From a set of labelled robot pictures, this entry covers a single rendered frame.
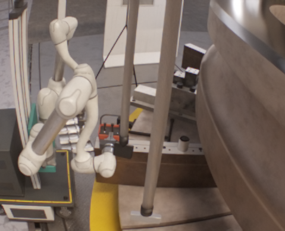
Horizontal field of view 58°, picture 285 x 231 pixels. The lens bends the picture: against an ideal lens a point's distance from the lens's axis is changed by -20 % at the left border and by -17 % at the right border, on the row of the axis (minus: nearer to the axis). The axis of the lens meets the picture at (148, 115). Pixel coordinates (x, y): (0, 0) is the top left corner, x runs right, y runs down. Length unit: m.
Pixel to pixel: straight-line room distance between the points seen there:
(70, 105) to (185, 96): 1.92
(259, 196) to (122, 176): 1.30
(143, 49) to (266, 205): 4.25
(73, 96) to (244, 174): 0.93
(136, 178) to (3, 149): 1.12
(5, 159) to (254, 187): 1.65
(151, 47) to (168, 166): 3.26
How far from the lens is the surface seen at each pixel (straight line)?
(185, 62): 4.41
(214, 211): 2.42
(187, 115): 3.30
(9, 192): 2.42
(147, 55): 5.28
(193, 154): 2.29
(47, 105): 2.33
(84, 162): 1.84
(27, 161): 1.78
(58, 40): 2.09
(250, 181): 1.53
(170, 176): 2.42
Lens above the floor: 2.13
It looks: 33 degrees down
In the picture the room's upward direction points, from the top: 6 degrees clockwise
